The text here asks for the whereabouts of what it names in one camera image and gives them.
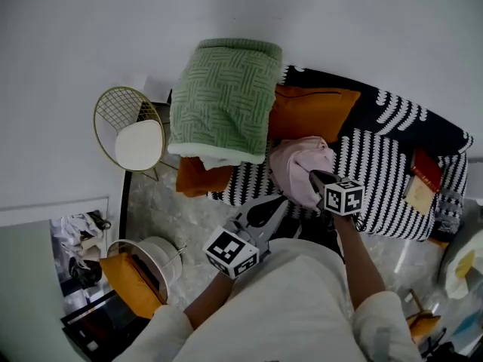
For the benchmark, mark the grey knitted cloth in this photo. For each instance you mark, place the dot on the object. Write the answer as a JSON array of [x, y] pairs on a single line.
[[449, 209]]

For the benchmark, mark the white folded cloth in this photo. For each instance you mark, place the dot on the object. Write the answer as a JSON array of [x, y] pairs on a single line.
[[219, 162]]

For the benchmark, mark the black white patterned sofa seat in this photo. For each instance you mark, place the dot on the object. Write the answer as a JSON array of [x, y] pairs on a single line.
[[381, 164]]

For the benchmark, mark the red book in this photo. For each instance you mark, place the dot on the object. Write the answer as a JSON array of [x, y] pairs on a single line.
[[427, 168]]

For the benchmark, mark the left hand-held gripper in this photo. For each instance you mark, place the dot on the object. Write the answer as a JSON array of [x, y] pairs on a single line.
[[231, 250]]

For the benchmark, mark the person's white shirt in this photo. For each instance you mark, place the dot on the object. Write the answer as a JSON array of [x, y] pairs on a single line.
[[287, 307]]

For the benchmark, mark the person's right forearm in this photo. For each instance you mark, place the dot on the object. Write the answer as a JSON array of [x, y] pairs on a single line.
[[358, 266]]

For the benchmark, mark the small orange cushion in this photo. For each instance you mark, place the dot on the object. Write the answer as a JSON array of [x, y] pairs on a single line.
[[196, 179]]

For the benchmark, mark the orange cushion with dark stripe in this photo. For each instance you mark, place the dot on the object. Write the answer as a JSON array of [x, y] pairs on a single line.
[[130, 285]]

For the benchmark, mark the pink cloth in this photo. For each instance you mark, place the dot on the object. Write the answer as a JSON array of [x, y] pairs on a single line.
[[298, 166]]

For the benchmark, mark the black framed board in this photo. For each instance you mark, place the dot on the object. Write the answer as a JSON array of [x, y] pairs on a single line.
[[102, 330]]

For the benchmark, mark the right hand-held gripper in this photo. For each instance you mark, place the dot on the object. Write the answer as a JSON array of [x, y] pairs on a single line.
[[344, 198]]

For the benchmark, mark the white plastic bag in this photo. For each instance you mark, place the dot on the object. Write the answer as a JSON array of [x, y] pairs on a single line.
[[466, 266]]

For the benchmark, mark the white chair pad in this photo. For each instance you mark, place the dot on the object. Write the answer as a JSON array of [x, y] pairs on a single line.
[[139, 145]]

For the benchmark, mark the beige book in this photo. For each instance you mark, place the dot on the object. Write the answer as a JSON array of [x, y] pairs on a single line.
[[418, 196]]

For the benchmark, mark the person's left forearm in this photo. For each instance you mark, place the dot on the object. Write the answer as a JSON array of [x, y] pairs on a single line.
[[209, 302]]

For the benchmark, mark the green woven blanket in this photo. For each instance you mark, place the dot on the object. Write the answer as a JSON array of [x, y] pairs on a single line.
[[222, 100]]

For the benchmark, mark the large orange cushion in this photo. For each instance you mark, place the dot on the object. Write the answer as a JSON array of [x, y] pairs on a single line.
[[309, 111]]

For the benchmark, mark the orange wooden stool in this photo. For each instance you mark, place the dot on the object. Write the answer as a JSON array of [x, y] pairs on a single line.
[[424, 321]]

